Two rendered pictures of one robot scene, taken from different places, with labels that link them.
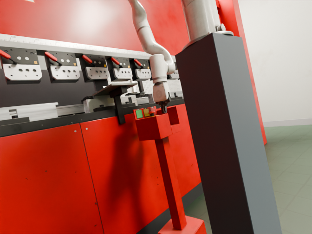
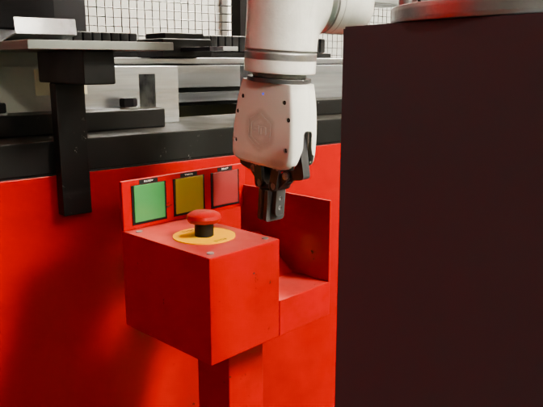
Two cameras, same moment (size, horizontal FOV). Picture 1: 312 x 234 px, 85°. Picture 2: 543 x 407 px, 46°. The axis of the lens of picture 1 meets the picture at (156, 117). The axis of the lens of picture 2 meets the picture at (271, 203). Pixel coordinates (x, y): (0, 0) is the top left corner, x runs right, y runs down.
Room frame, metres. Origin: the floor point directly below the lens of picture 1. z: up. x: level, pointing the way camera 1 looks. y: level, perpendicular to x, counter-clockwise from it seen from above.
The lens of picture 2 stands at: (0.24, -0.10, 0.98)
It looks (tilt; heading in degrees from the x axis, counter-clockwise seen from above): 12 degrees down; 3
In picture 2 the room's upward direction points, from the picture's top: straight up
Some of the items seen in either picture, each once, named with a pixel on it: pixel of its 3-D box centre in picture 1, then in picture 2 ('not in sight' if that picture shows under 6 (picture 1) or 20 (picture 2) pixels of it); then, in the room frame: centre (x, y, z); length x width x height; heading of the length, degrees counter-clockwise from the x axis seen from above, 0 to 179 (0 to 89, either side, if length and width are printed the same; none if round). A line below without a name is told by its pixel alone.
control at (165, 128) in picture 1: (157, 120); (229, 250); (0.99, -0.01, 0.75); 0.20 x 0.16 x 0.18; 139
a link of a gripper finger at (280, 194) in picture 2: (165, 107); (282, 195); (1.00, -0.07, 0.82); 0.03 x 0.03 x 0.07; 49
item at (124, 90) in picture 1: (120, 106); (78, 136); (1.05, 0.20, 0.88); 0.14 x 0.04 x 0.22; 43
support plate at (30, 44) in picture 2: (113, 89); (61, 47); (1.08, 0.22, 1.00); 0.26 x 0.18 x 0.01; 43
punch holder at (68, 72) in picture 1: (62, 67); not in sight; (1.04, 0.49, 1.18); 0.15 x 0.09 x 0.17; 133
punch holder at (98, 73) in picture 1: (94, 68); not in sight; (1.17, 0.34, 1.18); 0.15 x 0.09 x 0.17; 133
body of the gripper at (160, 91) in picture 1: (161, 91); (276, 116); (1.01, -0.06, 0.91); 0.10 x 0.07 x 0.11; 49
